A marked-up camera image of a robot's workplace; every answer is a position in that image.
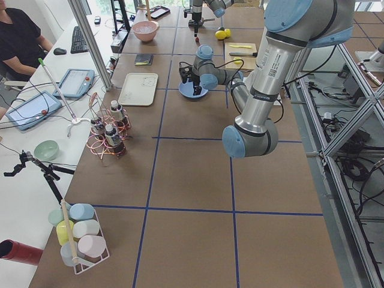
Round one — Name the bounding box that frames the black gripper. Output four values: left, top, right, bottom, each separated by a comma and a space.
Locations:
191, 74, 202, 96
192, 13, 202, 37

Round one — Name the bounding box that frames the blue plastic plate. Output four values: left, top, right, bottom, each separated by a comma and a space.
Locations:
178, 82, 208, 99

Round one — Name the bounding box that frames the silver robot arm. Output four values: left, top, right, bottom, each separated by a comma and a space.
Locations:
191, 0, 236, 37
191, 0, 355, 158

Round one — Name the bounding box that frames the yellow lemon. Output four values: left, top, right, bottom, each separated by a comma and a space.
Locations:
215, 30, 227, 40
224, 28, 231, 38

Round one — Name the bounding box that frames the black tray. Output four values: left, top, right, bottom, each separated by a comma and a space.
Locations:
149, 5, 170, 20

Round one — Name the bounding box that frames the steel knife sharpener rod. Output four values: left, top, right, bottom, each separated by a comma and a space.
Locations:
229, 52, 258, 58

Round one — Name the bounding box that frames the pink bowl with ice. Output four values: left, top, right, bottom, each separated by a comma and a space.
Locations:
132, 21, 159, 42

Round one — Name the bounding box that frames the half lemon slice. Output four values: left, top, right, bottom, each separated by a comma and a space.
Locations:
233, 57, 244, 65

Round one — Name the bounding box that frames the yellow plastic knife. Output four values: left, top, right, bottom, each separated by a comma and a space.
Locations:
229, 44, 253, 49

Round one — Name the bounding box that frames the cream bear tray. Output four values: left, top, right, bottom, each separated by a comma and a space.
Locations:
118, 73, 158, 106

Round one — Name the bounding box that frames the wooden cutting board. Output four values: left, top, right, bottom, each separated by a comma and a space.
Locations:
224, 43, 257, 70

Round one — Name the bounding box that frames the grey folded cloth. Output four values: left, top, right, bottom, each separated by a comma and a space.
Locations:
134, 53, 154, 66

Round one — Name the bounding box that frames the tea bottle back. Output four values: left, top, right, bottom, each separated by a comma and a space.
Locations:
110, 100, 128, 127

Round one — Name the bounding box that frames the tea bottle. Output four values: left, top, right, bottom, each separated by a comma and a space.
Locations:
105, 124, 126, 156
91, 117, 105, 140
110, 100, 128, 127

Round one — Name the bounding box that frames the tea bottle front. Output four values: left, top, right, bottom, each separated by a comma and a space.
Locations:
105, 124, 126, 156

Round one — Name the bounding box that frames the tea bottle middle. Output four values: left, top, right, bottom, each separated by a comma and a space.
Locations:
91, 117, 105, 140

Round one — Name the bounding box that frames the black keyboard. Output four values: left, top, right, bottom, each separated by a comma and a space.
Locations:
70, 26, 88, 54

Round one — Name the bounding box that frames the far blue teach pendant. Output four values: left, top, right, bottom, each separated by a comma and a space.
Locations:
58, 68, 95, 99

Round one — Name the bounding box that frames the blue teach pendant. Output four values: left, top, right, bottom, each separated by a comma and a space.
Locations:
5, 91, 62, 131
58, 68, 95, 99

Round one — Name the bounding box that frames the white rod with green tip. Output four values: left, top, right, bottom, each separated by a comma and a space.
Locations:
38, 58, 91, 137

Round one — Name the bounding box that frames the black computer mouse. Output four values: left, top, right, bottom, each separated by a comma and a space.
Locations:
53, 47, 67, 56

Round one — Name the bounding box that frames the green bowl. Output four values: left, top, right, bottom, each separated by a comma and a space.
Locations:
34, 140, 59, 161

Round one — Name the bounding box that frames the blue plastic cup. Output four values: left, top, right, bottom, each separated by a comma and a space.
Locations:
70, 203, 95, 221

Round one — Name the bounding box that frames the near blue teach pendant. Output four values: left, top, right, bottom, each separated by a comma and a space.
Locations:
5, 91, 62, 131

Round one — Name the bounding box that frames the seated person black shirt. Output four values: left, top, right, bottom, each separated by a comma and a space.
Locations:
1, 1, 53, 81

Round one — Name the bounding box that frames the white plastic cup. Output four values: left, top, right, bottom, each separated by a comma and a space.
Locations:
73, 219, 100, 238

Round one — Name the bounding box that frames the pink plastic cup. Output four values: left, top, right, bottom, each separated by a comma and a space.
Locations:
77, 235, 106, 258

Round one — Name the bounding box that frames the green plastic cup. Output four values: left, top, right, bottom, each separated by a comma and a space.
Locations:
48, 209, 64, 227

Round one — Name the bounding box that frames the yellow plastic cup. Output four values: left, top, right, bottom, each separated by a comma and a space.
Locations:
56, 220, 69, 246

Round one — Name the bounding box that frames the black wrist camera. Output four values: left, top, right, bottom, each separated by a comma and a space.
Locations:
179, 61, 193, 84

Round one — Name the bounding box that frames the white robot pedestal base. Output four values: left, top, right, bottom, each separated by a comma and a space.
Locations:
245, 43, 292, 97

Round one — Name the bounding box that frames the copper wire bottle rack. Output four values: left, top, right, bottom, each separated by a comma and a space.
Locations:
86, 92, 131, 159

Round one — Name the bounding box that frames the aluminium frame post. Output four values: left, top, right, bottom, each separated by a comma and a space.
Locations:
68, 0, 112, 91

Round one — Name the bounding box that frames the black camera tripod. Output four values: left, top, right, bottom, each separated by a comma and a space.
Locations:
3, 151, 76, 205

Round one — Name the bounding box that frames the wooden basket handle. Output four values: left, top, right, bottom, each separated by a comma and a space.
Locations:
61, 199, 79, 265

